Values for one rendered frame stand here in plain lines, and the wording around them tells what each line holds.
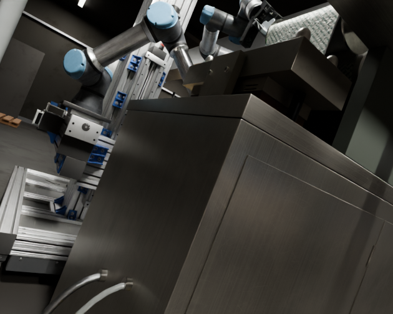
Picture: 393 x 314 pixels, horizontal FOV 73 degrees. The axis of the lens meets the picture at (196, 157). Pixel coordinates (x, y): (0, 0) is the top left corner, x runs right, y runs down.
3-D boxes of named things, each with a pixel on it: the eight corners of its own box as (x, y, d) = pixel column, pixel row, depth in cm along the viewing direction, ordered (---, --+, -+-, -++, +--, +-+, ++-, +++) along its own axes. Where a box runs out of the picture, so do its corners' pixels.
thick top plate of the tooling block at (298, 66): (223, 108, 85) (229, 91, 85) (341, 111, 51) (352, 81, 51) (181, 85, 77) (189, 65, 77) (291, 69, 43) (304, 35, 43)
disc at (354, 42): (363, 65, 70) (382, 13, 70) (365, 65, 69) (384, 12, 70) (333, 34, 62) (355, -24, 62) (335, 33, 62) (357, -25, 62)
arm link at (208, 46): (201, 42, 160) (208, -5, 111) (218, 50, 160) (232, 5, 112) (193, 60, 160) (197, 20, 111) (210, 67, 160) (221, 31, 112)
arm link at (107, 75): (109, 99, 137) (119, 75, 137) (95, 90, 123) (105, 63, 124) (90, 91, 139) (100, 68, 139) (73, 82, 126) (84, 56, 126)
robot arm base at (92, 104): (68, 103, 134) (75, 85, 134) (97, 115, 142) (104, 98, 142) (71, 103, 121) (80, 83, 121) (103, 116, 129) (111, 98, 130)
